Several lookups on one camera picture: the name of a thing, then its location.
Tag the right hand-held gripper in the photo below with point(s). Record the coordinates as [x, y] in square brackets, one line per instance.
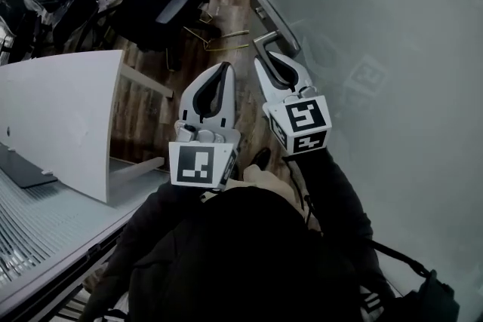
[302, 117]

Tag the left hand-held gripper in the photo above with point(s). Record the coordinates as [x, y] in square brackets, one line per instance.
[192, 166]

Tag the frosted glass door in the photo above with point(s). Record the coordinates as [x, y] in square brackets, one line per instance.
[396, 49]

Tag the person's right forearm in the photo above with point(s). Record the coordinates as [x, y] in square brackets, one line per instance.
[332, 192]

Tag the black shoulder bag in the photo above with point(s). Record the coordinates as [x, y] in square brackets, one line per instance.
[430, 301]

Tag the person's left forearm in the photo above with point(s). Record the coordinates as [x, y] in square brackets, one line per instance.
[151, 215]

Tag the person's black shoe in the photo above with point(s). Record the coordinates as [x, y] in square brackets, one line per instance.
[262, 158]

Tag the person's leg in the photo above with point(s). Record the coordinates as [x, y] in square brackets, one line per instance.
[264, 181]

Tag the black mesh office chair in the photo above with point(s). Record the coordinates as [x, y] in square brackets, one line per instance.
[143, 7]

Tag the white curved desk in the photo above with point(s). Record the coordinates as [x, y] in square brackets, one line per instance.
[56, 105]

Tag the person's black jacket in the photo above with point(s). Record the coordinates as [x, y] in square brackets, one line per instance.
[245, 256]

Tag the dark grey flat panel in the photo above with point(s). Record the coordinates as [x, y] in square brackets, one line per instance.
[22, 167]

